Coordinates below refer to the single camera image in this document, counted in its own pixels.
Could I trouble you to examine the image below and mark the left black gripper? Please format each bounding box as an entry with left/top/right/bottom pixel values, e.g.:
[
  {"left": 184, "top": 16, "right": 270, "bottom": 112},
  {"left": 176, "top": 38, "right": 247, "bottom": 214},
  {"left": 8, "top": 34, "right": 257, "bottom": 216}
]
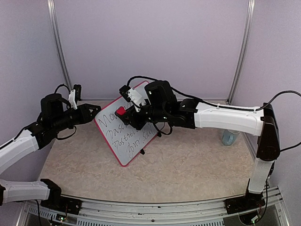
[{"left": 52, "top": 103, "right": 101, "bottom": 132}]

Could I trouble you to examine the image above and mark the aluminium frame post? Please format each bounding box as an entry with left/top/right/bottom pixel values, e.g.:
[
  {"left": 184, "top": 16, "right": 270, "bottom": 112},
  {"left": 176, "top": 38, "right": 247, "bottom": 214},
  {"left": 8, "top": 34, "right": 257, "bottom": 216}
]
[
  {"left": 227, "top": 0, "right": 255, "bottom": 104},
  {"left": 47, "top": 0, "right": 72, "bottom": 89}
]

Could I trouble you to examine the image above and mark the light blue mug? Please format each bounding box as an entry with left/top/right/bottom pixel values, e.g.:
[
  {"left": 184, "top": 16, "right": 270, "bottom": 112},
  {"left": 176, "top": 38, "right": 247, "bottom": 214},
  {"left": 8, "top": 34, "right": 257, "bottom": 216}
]
[{"left": 222, "top": 130, "right": 240, "bottom": 146}]

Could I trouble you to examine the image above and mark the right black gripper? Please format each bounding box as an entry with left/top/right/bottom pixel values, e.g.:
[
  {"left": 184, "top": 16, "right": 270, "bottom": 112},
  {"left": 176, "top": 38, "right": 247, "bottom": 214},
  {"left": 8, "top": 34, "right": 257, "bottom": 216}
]
[{"left": 119, "top": 98, "right": 168, "bottom": 130}]

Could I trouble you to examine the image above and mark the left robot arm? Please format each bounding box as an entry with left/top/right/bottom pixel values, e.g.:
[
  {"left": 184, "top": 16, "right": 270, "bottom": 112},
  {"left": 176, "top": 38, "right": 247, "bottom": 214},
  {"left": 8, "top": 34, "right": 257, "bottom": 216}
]
[{"left": 0, "top": 90, "right": 101, "bottom": 210}]

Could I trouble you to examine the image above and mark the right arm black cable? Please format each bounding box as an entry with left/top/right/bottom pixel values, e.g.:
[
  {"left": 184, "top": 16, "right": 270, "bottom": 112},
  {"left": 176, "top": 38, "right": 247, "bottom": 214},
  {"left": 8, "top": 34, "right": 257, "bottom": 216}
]
[{"left": 126, "top": 75, "right": 301, "bottom": 153}]

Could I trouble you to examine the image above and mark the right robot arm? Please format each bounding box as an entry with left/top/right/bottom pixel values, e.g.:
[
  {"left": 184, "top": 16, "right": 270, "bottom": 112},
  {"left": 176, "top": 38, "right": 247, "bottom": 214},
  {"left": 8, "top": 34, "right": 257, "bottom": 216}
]
[{"left": 119, "top": 80, "right": 280, "bottom": 209}]

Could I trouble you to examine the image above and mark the left aluminium frame post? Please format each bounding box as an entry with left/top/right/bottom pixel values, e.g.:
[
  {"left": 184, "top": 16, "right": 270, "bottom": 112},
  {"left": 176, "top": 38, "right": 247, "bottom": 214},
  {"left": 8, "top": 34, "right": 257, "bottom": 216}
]
[{"left": 47, "top": 0, "right": 72, "bottom": 89}]

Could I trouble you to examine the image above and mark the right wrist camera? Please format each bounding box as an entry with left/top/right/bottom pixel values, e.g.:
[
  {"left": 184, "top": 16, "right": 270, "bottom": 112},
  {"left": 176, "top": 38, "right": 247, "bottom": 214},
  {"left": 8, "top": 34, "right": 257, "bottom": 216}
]
[{"left": 119, "top": 85, "right": 146, "bottom": 108}]

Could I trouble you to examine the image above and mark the pink framed whiteboard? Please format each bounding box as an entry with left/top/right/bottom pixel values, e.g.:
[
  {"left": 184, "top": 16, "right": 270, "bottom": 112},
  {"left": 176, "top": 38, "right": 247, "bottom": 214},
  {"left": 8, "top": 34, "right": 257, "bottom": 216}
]
[{"left": 94, "top": 96, "right": 158, "bottom": 167}]

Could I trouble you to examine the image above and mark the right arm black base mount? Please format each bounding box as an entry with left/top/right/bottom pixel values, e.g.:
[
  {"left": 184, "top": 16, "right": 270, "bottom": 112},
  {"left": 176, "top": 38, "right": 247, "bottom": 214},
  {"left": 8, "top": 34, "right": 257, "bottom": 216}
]
[{"left": 224, "top": 190, "right": 266, "bottom": 214}]

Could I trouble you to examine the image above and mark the front aluminium rail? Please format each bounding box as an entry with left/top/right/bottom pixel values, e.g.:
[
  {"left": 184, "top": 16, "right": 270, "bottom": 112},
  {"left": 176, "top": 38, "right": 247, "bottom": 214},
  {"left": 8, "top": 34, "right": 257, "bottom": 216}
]
[{"left": 16, "top": 187, "right": 290, "bottom": 226}]

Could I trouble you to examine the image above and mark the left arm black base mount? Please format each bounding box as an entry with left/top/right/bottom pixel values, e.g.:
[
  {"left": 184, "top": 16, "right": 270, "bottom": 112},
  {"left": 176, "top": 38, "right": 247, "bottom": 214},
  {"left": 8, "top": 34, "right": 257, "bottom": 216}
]
[{"left": 40, "top": 179, "right": 82, "bottom": 215}]

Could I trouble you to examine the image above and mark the right aluminium frame post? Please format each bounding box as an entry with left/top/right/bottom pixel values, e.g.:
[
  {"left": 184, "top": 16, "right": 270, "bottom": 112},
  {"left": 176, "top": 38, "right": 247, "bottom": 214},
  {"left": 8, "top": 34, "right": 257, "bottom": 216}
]
[{"left": 227, "top": 0, "right": 255, "bottom": 104}]

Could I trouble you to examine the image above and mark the red whiteboard eraser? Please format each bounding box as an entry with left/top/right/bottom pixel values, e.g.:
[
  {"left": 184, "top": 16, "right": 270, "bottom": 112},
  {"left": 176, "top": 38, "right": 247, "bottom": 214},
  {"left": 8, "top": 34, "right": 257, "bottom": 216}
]
[{"left": 115, "top": 106, "right": 126, "bottom": 116}]

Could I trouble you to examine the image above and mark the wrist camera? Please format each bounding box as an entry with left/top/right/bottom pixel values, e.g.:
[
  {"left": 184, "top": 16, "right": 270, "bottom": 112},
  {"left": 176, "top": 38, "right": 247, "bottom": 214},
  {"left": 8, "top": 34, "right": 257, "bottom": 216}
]
[
  {"left": 68, "top": 84, "right": 82, "bottom": 110},
  {"left": 119, "top": 85, "right": 146, "bottom": 108}
]

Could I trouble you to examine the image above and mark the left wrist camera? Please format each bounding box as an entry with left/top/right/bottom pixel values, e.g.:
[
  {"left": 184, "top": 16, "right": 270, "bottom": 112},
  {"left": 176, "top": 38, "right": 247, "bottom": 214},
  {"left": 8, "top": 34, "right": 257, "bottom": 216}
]
[{"left": 68, "top": 84, "right": 82, "bottom": 110}]

